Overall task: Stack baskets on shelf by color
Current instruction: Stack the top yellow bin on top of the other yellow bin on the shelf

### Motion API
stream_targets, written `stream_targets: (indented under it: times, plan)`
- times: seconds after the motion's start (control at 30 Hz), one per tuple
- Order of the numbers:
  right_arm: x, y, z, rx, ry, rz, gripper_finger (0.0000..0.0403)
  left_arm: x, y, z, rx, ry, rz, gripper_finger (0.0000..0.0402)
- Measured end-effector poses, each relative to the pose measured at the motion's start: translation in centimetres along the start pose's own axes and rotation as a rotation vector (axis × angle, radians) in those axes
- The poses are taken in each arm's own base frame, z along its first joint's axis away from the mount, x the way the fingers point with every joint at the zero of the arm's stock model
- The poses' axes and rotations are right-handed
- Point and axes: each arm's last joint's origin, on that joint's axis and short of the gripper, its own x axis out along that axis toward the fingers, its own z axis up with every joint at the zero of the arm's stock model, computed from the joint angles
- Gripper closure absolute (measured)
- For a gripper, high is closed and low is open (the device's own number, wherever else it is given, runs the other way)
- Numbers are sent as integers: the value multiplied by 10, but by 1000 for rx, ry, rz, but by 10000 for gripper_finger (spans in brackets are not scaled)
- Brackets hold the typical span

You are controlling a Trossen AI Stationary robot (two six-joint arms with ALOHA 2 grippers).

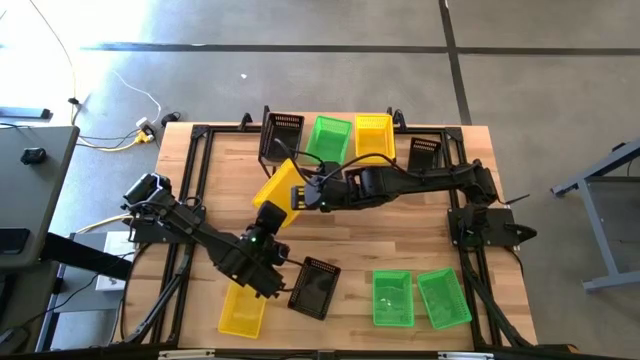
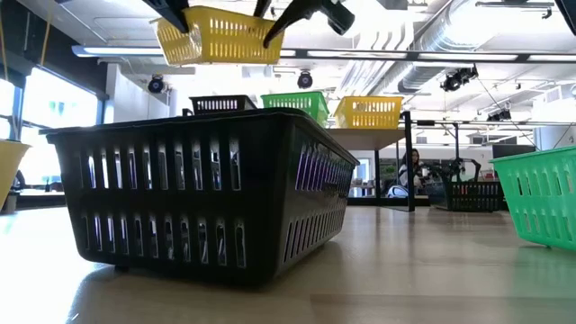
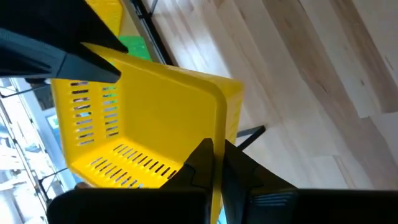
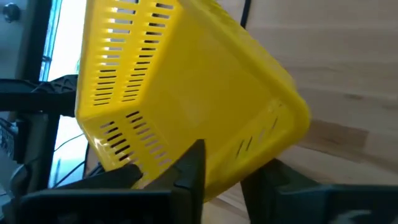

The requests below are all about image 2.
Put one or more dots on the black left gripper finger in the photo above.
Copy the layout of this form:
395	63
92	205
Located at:
173	11

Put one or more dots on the yellow slotted plastic basket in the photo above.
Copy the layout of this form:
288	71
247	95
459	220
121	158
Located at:
9	166
225	58
369	99

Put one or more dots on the green slotted plastic basket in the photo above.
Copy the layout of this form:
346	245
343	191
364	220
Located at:
540	157
288	95

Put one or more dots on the black slotted plastic basket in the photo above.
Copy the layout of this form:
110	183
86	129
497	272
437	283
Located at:
265	193
474	183
245	104

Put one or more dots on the black background robot arm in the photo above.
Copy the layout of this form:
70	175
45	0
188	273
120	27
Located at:
454	168

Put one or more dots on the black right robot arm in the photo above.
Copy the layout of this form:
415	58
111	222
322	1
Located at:
569	11

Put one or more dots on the wooden shelf with black legs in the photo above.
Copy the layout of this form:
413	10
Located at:
364	138

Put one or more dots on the black ceiling spotlight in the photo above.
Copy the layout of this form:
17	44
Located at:
304	79
155	84

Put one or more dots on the long ceiling light bar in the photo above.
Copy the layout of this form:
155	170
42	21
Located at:
112	51

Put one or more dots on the black ceiling track lights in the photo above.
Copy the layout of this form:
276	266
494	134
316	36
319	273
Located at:
459	77
499	114

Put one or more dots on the large window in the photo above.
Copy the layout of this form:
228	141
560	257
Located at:
58	112

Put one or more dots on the person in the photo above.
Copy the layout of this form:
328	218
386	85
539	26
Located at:
407	173

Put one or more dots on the white round object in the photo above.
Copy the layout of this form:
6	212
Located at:
398	191

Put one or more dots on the black monitor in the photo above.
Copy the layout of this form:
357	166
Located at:
513	150

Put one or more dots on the black background table frame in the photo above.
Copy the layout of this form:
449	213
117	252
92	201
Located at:
456	144

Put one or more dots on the long black rail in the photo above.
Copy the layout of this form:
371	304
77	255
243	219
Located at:
40	201

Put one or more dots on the grey post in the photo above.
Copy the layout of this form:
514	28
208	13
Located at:
10	202

